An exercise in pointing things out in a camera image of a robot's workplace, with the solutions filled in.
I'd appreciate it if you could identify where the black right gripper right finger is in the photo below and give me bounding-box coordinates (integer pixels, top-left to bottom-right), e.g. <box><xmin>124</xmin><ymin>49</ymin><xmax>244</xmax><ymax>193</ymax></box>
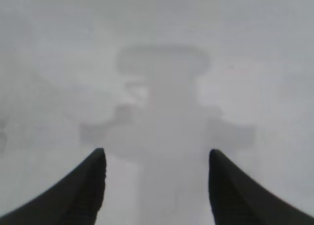
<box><xmin>208</xmin><ymin>148</ymin><xmax>314</xmax><ymax>225</ymax></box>

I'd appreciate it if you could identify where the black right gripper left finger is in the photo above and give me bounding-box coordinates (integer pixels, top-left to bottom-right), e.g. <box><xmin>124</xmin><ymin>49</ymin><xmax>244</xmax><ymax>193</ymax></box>
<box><xmin>0</xmin><ymin>147</ymin><xmax>107</xmax><ymax>225</ymax></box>

